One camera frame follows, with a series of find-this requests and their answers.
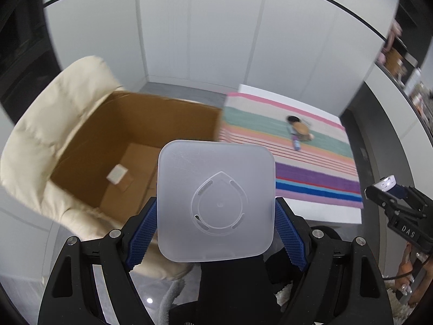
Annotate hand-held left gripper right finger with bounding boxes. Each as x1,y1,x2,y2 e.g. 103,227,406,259
275,197,395,325

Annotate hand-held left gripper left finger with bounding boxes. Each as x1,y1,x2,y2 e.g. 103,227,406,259
37,198,158,325

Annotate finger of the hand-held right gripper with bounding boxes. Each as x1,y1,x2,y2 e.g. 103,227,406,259
365,183,400,217
392,184,433,211

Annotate white paper slip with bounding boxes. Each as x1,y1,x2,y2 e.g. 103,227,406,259
106,164,130,186

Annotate translucent square plastic lid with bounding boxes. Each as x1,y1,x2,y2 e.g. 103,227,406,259
157,139,276,263

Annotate tan round lid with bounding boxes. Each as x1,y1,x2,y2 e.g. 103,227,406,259
291,122,310,141

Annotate brown cardboard box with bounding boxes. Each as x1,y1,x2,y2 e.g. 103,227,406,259
50,90,225,222

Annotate person's right hand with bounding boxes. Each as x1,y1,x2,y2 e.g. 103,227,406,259
397,244,433,307

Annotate striped colourful towel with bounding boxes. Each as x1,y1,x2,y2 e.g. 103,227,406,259
216,91,363,209

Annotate cardboard box on shelf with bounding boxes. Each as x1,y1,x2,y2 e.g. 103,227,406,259
384,47,410,77

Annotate pink plush toy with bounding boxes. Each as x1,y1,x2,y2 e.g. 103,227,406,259
380,18,403,65

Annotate cream padded chair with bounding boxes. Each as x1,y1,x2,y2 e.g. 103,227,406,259
0,56,195,281

